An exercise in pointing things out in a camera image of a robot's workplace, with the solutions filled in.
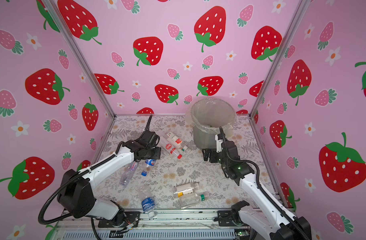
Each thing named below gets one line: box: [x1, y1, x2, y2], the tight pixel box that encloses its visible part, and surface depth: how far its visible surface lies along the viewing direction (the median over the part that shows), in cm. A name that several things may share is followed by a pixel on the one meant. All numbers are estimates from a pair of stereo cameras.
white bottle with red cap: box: [159, 136, 183, 160], surface depth 98 cm
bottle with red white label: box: [163, 131, 189, 152], surface depth 100 cm
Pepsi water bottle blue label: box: [141, 159, 157, 177], surface depth 83 cm
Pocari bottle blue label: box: [138, 185, 156, 219], surface depth 76 cm
